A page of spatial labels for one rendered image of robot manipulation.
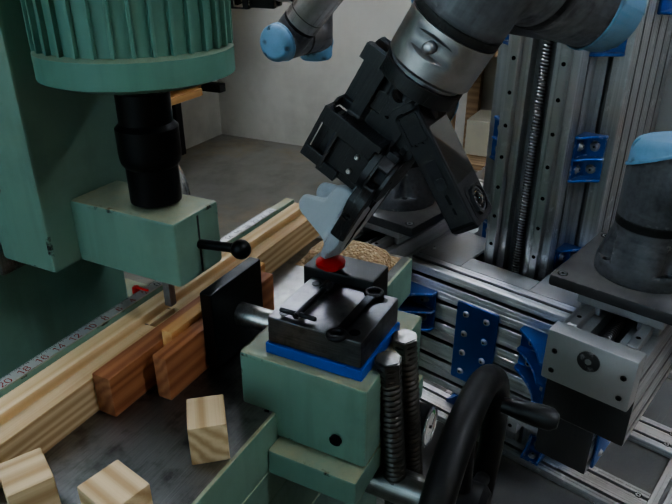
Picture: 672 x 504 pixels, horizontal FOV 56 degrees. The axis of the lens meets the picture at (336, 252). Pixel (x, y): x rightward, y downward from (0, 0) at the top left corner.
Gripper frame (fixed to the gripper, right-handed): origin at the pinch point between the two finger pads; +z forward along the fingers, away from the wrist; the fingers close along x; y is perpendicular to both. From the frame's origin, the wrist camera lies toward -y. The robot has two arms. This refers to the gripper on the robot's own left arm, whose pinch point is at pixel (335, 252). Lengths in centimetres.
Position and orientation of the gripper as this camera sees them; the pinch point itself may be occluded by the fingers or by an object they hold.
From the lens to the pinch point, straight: 63.4
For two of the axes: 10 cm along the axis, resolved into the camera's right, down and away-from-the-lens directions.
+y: -7.7, -6.3, 1.3
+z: -4.5, 6.7, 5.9
